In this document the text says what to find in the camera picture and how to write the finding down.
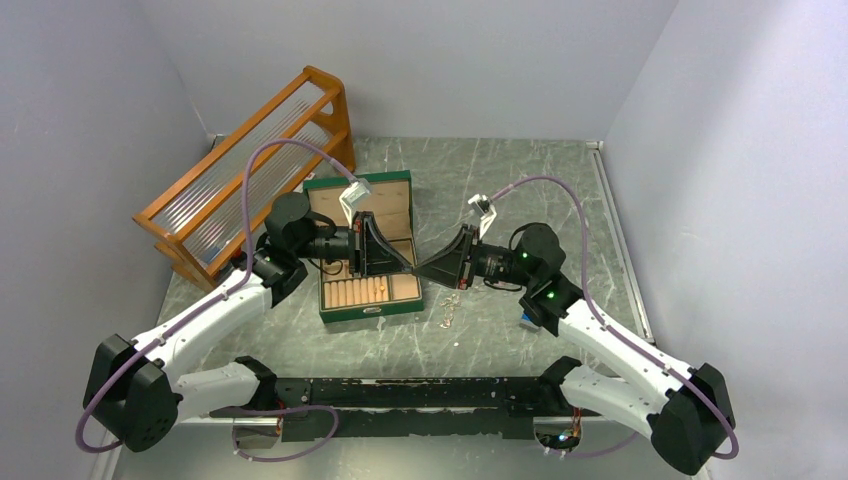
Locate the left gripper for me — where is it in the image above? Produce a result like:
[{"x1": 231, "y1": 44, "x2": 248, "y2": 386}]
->
[{"x1": 294, "y1": 210, "x2": 411, "y2": 277}]

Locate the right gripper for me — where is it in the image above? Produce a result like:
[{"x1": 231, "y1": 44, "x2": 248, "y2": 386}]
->
[{"x1": 412, "y1": 223, "x2": 536, "y2": 289}]

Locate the green jewelry box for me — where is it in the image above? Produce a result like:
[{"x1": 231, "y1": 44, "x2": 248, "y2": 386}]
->
[{"x1": 304, "y1": 170, "x2": 423, "y2": 324}]

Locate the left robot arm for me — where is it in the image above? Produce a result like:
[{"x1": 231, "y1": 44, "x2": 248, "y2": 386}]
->
[{"x1": 82, "y1": 192, "x2": 414, "y2": 452}]

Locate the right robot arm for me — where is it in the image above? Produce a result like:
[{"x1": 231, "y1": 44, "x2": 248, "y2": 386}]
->
[{"x1": 412, "y1": 222, "x2": 736, "y2": 475}]

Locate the gold earring cluster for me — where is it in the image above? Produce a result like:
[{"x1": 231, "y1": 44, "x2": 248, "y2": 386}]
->
[{"x1": 439, "y1": 294, "x2": 461, "y2": 310}]

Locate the blue grey small box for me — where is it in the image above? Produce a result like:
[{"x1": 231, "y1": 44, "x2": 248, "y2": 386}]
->
[{"x1": 520, "y1": 315, "x2": 537, "y2": 331}]

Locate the orange wooden rack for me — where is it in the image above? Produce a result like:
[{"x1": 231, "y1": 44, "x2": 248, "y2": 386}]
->
[{"x1": 134, "y1": 66, "x2": 355, "y2": 292}]

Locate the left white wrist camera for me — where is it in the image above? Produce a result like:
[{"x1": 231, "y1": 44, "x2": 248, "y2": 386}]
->
[{"x1": 339, "y1": 178, "x2": 372, "y2": 227}]

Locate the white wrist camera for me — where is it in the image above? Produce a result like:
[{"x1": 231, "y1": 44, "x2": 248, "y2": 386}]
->
[
  {"x1": 467, "y1": 194, "x2": 497, "y2": 239},
  {"x1": 339, "y1": 178, "x2": 372, "y2": 227}
]

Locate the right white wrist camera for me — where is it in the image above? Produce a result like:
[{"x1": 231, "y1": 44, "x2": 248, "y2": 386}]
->
[{"x1": 467, "y1": 194, "x2": 497, "y2": 239}]

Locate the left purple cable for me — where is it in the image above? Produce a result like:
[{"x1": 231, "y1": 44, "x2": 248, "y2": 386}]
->
[{"x1": 74, "y1": 138, "x2": 359, "y2": 456}]

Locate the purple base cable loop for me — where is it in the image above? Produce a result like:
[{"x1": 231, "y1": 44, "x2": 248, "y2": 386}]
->
[{"x1": 230, "y1": 400, "x2": 344, "y2": 464}]

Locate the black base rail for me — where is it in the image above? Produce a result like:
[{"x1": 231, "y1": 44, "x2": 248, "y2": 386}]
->
[{"x1": 209, "y1": 376, "x2": 604, "y2": 443}]

